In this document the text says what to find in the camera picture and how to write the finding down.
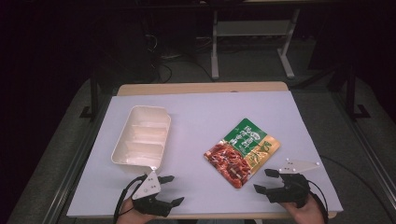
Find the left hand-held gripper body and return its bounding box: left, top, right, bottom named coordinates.
left=131, top=170, right=172, bottom=218

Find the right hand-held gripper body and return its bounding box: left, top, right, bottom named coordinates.
left=265, top=158, right=321, bottom=209

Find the green and red food packet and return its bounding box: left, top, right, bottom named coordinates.
left=203, top=118, right=282, bottom=189

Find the white compartment food tray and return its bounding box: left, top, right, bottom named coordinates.
left=110, top=105, right=172, bottom=175

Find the person's right hand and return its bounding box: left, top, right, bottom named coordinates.
left=279, top=193, right=327, bottom=224

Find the person's left hand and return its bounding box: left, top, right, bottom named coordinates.
left=115, top=197, right=158, bottom=224

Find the white table mat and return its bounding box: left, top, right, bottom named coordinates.
left=65, top=91, right=344, bottom=218

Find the black metal stand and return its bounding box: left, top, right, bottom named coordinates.
left=344, top=63, right=372, bottom=121
left=78, top=69, right=101, bottom=121

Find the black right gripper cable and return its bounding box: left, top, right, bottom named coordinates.
left=306, top=179, right=330, bottom=224

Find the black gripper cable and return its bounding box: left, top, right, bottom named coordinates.
left=112, top=174, right=149, bottom=224
left=306, top=179, right=330, bottom=224

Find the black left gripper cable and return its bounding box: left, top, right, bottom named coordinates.
left=112, top=174, right=149, bottom=224

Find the black floor cable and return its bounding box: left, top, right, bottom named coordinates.
left=319, top=154, right=396, bottom=218

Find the tangle of background cables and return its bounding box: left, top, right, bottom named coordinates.
left=143, top=32, right=216, bottom=84

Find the white metal table frame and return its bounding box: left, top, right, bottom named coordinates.
left=210, top=8, right=302, bottom=80

